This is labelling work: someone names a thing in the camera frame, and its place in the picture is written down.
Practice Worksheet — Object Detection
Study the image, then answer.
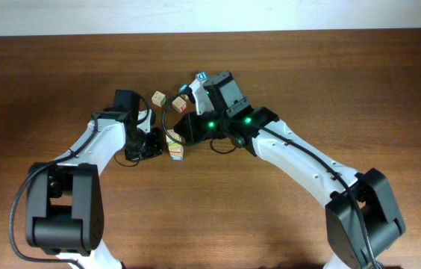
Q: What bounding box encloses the blue D wooden block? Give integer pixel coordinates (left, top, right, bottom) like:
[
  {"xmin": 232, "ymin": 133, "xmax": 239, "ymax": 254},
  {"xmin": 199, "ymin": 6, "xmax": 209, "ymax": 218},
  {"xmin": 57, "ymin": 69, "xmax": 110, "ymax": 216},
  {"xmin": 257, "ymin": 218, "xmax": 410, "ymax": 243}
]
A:
[{"xmin": 196, "ymin": 72, "xmax": 208, "ymax": 81}]

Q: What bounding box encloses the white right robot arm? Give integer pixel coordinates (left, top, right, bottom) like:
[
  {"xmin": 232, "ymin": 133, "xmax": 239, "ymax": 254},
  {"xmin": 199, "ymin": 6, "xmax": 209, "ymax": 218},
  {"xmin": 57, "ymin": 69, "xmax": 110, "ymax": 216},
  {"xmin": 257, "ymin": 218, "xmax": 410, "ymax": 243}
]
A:
[{"xmin": 173, "ymin": 75, "xmax": 406, "ymax": 268}]

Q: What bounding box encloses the blue Z wooden block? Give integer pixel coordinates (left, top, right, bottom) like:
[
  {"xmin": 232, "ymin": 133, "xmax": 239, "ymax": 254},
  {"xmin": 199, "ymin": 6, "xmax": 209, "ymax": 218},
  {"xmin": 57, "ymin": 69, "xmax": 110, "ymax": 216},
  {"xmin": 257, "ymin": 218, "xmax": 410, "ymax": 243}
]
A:
[{"xmin": 179, "ymin": 84, "xmax": 193, "ymax": 100}]

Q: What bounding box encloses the red three wooden block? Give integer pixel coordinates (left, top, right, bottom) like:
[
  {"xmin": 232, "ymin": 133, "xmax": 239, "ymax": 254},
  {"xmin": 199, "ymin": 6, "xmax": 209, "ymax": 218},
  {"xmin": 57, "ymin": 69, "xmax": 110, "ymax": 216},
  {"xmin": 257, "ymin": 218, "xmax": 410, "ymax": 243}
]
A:
[{"xmin": 166, "ymin": 129, "xmax": 183, "ymax": 146}]

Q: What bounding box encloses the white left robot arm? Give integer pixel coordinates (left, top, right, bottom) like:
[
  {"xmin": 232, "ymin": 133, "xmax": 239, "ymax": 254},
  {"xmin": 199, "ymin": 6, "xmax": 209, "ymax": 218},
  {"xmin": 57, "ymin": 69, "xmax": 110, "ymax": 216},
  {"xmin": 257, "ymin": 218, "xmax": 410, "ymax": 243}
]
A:
[{"xmin": 19, "ymin": 105, "xmax": 163, "ymax": 268}]

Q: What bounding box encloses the red E wooden block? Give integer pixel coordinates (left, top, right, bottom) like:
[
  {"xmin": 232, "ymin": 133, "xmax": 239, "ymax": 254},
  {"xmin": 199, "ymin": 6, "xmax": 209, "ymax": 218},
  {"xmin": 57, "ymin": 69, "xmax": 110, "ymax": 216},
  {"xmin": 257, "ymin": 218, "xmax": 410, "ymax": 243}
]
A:
[{"xmin": 172, "ymin": 96, "xmax": 187, "ymax": 113}]

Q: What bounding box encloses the green N wooden block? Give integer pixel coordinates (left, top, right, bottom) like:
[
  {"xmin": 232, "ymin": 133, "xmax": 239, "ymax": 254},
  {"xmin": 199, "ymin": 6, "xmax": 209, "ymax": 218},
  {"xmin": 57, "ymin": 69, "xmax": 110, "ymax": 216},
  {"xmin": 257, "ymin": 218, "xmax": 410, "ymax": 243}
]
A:
[{"xmin": 152, "ymin": 91, "xmax": 167, "ymax": 108}]

